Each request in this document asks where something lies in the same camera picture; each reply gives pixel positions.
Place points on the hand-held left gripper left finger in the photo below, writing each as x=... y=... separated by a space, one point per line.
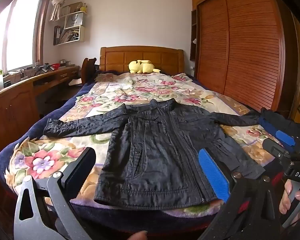
x=75 y=172

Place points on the wooden desk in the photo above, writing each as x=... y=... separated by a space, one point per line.
x=15 y=110

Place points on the silver metal pot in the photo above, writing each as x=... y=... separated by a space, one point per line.
x=63 y=62

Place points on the window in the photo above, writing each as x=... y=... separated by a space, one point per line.
x=20 y=30

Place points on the person's left hand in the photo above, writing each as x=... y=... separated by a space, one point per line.
x=138 y=236

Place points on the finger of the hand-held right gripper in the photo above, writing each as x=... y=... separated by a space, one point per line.
x=285 y=138
x=267 y=124

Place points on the person's right hand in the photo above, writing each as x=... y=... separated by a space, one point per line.
x=285 y=200

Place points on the floral blanket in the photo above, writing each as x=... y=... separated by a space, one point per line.
x=47 y=162

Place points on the white paper bag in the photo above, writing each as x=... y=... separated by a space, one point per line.
x=74 y=20

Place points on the white wall shelf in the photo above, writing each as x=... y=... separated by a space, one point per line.
x=82 y=33

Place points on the black jacket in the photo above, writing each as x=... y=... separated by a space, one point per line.
x=160 y=155

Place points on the row of books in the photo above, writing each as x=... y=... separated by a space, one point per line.
x=65 y=35

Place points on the tied cream curtain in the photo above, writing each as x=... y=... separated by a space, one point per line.
x=58 y=5

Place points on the wooden louvred wardrobe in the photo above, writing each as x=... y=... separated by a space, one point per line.
x=252 y=55

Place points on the dark navy folded garment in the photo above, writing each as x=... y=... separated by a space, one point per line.
x=282 y=120

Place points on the wooden bed headboard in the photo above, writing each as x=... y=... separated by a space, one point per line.
x=145 y=53

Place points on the red basket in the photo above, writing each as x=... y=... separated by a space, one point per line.
x=55 y=67

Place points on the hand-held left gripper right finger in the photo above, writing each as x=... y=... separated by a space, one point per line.
x=213 y=175

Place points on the yellow plush toy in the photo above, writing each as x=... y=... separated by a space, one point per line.
x=142 y=67

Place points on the wooden chair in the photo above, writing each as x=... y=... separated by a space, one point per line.
x=88 y=68

